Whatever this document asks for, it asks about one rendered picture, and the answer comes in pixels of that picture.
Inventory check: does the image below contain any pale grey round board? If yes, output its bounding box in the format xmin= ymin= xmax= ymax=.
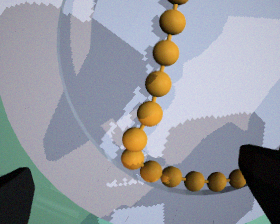
xmin=0 ymin=0 xmax=280 ymax=224

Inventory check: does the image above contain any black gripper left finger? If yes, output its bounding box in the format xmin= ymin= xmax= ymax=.
xmin=0 ymin=167 xmax=35 ymax=224

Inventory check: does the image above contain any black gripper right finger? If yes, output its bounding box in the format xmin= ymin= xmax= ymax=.
xmin=238 ymin=144 xmax=280 ymax=224

